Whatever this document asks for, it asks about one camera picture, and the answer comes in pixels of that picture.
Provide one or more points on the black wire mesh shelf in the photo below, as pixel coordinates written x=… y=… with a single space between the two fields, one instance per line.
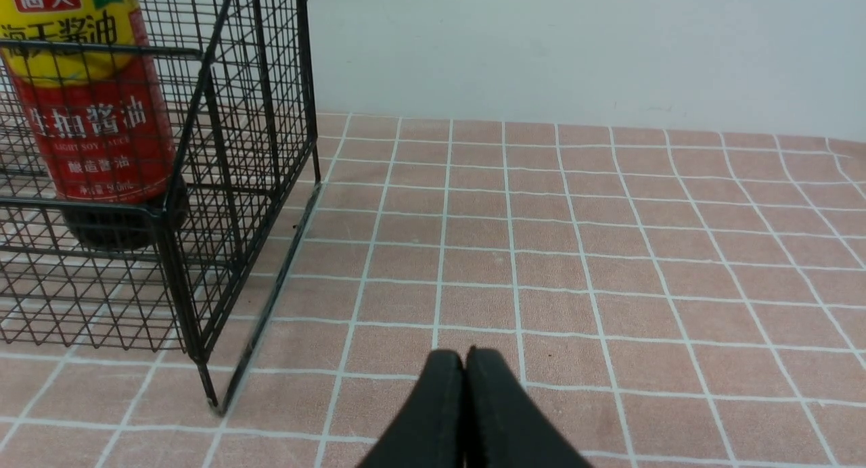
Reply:
x=237 y=80

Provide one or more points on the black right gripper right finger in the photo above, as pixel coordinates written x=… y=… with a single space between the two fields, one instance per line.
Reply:
x=505 y=427

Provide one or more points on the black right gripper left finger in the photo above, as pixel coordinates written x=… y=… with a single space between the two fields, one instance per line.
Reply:
x=428 y=429

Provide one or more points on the red label soy sauce bottle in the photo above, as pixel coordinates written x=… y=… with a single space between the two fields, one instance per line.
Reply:
x=98 y=114

